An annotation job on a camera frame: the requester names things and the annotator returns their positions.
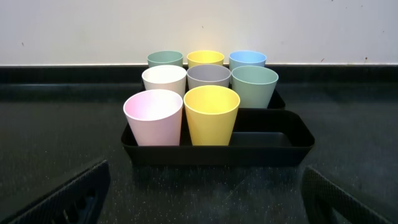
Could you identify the blue cup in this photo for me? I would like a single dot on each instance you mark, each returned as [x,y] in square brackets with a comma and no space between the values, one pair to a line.
[247,58]

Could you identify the white cup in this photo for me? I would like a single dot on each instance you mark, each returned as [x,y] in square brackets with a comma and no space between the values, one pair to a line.
[164,79]

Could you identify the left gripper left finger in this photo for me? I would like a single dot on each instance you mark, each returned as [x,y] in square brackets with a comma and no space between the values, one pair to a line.
[62,199]

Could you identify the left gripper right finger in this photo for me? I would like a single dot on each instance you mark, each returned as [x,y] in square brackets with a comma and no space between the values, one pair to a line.
[329,202]

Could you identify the black tray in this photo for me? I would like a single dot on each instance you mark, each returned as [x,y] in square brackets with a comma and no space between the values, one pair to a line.
[264,140]

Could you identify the yellow cup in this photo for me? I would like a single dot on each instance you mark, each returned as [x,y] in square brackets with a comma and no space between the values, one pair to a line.
[211,116]
[205,58]

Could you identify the pink cup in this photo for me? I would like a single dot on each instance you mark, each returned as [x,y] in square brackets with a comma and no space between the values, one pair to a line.
[154,119]

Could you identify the green cup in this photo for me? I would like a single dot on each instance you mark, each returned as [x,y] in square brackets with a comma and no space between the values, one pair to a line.
[164,58]
[255,87]

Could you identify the grey cup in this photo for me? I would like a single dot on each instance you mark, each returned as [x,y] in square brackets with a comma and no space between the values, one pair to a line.
[208,76]

